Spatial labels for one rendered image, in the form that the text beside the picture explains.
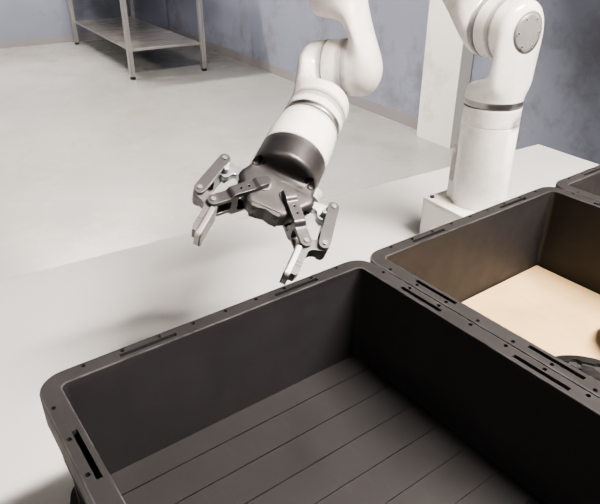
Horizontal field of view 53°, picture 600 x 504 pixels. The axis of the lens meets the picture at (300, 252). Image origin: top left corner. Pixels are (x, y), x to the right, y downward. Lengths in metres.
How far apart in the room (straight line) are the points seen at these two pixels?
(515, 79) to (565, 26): 2.36
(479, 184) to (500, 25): 0.25
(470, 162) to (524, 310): 0.38
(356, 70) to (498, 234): 0.25
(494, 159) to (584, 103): 2.29
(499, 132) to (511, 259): 0.31
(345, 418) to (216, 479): 0.12
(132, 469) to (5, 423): 0.30
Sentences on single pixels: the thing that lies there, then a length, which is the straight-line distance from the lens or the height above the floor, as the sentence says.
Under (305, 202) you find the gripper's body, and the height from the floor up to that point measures 0.95.
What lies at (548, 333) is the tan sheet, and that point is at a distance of 0.68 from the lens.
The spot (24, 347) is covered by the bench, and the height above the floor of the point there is 0.70.
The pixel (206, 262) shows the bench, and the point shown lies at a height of 0.70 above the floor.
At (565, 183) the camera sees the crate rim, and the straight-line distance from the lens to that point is 0.79.
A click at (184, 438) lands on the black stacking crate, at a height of 0.83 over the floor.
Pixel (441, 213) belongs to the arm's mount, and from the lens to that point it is 1.06.
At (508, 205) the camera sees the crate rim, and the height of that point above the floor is 0.93.
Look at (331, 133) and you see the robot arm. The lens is 0.67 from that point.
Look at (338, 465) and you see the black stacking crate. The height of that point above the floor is 0.83.
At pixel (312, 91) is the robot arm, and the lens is 0.69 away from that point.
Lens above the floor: 1.21
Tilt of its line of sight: 29 degrees down
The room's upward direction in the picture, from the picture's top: straight up
